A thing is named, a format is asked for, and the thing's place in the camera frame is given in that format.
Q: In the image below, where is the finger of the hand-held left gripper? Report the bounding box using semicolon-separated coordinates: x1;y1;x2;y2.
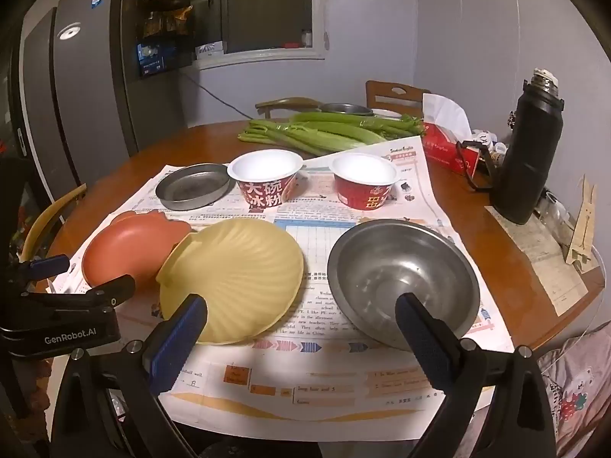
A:
19;255;71;283
29;274;137;311

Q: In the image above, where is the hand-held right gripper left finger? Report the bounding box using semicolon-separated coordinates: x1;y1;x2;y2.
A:
52;294;208;458

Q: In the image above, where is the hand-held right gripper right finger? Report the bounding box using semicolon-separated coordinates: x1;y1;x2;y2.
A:
395;292;557;458

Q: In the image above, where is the orange plate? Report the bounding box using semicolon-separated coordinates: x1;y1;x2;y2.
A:
81;211;196;299

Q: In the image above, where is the large steel bowl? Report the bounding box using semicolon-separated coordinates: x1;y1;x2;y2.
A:
327;219;480;350

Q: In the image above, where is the yellow shell-shaped plate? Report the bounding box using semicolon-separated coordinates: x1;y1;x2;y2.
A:
156;218;305;345

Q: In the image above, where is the steel plate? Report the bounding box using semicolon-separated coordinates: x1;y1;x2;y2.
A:
155;163;231;211

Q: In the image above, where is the red paper bowl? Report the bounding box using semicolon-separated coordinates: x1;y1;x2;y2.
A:
227;149;305;209
329;153;398;211

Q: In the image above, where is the printed newspaper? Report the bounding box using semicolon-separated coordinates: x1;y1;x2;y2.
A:
50;136;516;423

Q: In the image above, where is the paper sheet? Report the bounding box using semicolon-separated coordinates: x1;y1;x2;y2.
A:
484;205;589;316

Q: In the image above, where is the printed pink cloth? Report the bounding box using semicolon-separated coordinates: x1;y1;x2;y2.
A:
539;324;611;454

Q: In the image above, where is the dark glass cabinet door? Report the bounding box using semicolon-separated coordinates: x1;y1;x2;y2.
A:
0;33;53;201

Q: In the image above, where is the clear glass jar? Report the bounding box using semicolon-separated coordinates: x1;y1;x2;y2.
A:
539;191;574;244

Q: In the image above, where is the grey refrigerator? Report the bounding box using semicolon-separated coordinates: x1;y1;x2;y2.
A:
19;0;192;201

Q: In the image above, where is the light wooden stand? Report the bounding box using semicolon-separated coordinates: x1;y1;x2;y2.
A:
566;174;597;265

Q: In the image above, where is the red tissue box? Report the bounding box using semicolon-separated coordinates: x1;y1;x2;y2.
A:
420;93;483;175

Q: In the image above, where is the pile of small white items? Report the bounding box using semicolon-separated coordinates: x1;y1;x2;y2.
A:
470;129;509;163

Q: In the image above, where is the black thermos bottle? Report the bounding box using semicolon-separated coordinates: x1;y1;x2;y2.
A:
456;68;565;225

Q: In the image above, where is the blue box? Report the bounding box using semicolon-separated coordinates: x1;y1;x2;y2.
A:
137;43;165;77

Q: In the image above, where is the celery bunch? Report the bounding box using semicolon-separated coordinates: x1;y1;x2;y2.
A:
238;111;425;157

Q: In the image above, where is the small steel bowl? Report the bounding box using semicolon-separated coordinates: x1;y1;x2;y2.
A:
319;102;374;116

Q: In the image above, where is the slotted-back wooden chair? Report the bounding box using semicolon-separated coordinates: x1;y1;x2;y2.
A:
366;80;432;118

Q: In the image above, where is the fridge side storage rack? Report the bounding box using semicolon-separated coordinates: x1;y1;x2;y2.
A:
131;0;194;77

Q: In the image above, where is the window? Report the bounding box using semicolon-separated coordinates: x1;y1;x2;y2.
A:
193;0;330;70

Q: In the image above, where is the black wall cable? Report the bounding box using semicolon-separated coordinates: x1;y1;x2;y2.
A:
184;69;254;119

